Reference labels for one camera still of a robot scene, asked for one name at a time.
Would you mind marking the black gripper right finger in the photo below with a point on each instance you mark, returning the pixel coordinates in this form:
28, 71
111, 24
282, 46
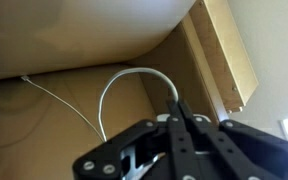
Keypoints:
237, 150

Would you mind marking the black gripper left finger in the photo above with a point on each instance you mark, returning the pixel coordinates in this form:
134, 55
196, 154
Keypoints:
150, 140

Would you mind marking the light wooden side table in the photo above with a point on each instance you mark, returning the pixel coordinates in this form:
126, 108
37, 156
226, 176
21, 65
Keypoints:
230, 60

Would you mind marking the tan leather sofa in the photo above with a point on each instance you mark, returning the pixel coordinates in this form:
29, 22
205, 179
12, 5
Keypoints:
50, 110

